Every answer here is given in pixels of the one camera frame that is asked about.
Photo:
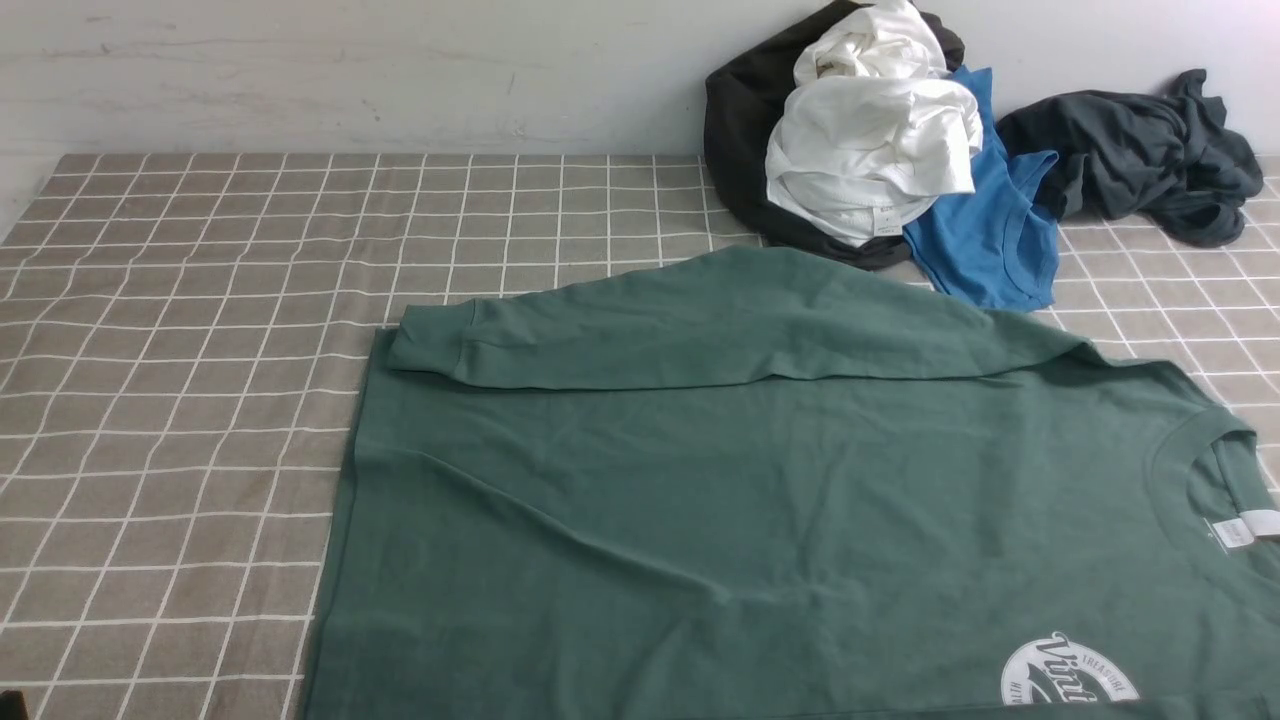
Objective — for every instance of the green long-sleeve top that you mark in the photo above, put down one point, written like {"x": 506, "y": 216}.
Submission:
{"x": 761, "y": 485}

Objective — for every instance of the black garment in pile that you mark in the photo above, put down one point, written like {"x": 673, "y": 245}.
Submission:
{"x": 745, "y": 100}

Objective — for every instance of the white garment in pile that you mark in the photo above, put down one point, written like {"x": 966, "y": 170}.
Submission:
{"x": 875, "y": 131}

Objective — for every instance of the blue t-shirt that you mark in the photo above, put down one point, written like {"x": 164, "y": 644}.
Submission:
{"x": 994, "y": 247}

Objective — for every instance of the grey checkered tablecloth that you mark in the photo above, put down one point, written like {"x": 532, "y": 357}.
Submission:
{"x": 185, "y": 341}

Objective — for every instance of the dark grey crumpled garment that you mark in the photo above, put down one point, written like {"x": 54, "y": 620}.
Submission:
{"x": 1169, "y": 157}

